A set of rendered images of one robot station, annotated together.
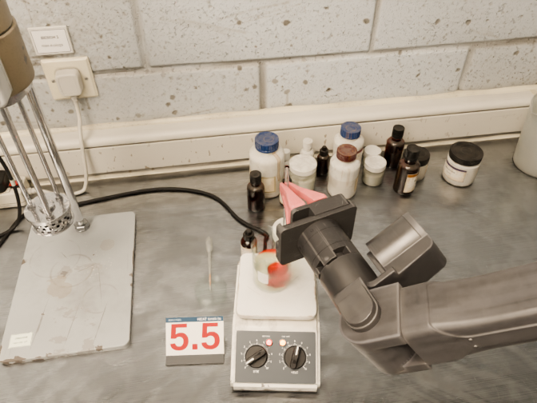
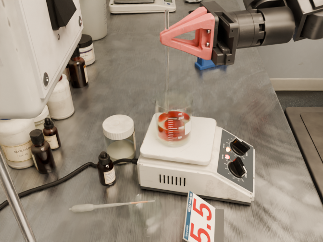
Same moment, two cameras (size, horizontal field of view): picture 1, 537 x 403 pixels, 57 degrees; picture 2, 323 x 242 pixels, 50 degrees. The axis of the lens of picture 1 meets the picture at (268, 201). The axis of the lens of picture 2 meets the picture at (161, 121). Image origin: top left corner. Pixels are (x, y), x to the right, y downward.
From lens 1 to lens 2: 65 cm
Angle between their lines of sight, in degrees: 57
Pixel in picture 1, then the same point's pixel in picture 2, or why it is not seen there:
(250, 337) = (222, 166)
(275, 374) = (247, 165)
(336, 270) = (272, 16)
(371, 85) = not seen: outside the picture
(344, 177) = (67, 91)
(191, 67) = not seen: outside the picture
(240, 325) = (212, 168)
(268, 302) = (199, 141)
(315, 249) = (248, 23)
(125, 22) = not seen: outside the picture
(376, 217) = (101, 101)
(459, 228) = (130, 71)
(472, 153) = (84, 37)
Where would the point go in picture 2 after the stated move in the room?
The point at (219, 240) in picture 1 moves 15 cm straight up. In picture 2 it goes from (77, 201) to (60, 135)
